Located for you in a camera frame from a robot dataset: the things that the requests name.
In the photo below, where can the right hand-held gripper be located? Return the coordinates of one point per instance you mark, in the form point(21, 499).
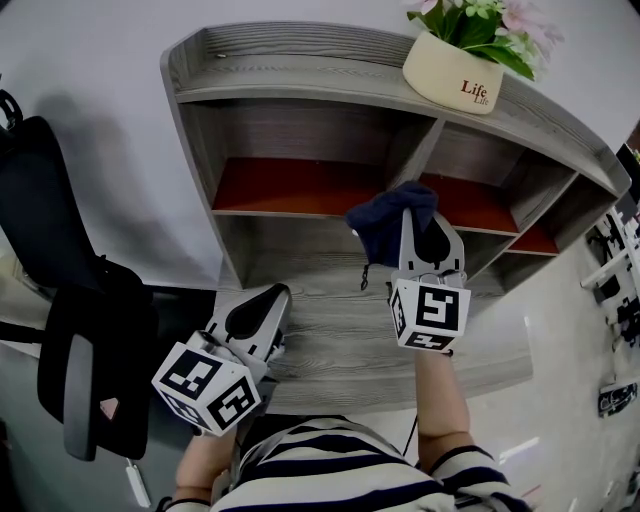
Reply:
point(440, 305)

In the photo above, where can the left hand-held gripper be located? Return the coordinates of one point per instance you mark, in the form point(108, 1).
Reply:
point(192, 375)

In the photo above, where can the dark blue cloth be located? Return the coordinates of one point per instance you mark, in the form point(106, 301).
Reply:
point(380, 225)

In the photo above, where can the grey wooden shelf unit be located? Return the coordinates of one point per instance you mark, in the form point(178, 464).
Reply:
point(310, 130)

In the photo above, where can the person's right forearm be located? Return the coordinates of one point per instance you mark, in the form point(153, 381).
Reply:
point(442, 400)

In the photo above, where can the person's left forearm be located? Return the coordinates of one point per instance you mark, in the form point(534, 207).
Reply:
point(205, 460)

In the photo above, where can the grey wooden desk with shelves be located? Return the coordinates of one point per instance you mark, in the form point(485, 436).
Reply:
point(340, 340)

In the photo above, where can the pink tag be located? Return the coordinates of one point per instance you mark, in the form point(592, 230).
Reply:
point(109, 407)

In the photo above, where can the person's striped shirt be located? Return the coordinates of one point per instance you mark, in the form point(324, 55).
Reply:
point(340, 470)

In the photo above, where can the cream pot with pink flowers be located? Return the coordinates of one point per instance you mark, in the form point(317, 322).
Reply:
point(450, 75)

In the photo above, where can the white power strip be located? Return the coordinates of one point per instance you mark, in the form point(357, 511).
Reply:
point(137, 485)

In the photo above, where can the black mesh office chair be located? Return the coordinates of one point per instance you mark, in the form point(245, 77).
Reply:
point(50, 225)

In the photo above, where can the black and white floor device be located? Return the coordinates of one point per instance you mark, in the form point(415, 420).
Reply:
point(617, 400)

